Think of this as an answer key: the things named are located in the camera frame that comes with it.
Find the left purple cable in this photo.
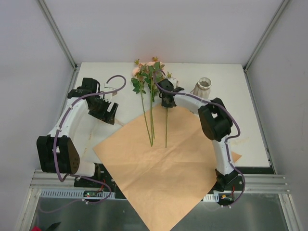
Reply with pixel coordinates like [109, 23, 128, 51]
[38, 75, 127, 213]

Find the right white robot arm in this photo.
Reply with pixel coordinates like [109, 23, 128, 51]
[155, 79, 237, 192]

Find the left white cable duct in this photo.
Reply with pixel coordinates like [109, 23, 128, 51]
[40, 189, 116, 200]

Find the right aluminium frame post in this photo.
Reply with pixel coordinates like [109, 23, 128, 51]
[243, 0, 292, 73]

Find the white cable duct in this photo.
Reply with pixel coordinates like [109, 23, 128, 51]
[40, 189, 116, 200]
[202, 193, 234, 202]

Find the left aluminium frame post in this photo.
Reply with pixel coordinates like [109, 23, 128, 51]
[36, 0, 78, 71]

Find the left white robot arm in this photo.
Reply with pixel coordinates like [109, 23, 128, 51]
[37, 78, 118, 187]

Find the black object at bottom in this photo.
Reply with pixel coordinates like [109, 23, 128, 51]
[46, 222, 61, 231]

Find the cream ribbon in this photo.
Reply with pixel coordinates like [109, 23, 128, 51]
[77, 117, 125, 164]

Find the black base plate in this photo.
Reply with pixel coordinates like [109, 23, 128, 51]
[73, 164, 274, 206]

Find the aluminium front rail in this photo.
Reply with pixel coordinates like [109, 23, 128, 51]
[30, 170, 291, 194]

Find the pink rose stem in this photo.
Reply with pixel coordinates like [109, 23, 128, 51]
[165, 71, 178, 148]
[131, 59, 153, 147]
[141, 56, 165, 145]

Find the red object at bottom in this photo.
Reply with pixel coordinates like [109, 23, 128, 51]
[30, 226, 42, 231]

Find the right white cable duct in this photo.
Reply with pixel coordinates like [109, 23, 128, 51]
[202, 193, 234, 202]

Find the white ribbed vase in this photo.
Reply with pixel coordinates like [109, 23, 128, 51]
[191, 77, 212, 99]

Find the aluminium frame post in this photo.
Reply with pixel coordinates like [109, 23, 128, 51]
[243, 0, 292, 73]
[36, 0, 78, 71]

